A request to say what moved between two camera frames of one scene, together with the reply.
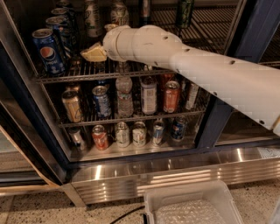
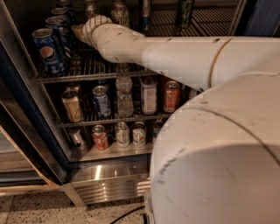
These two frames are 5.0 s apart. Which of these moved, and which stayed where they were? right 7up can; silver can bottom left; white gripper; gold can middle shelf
Moved: white gripper
Stayed: silver can bottom left; right 7up can; gold can middle shelf
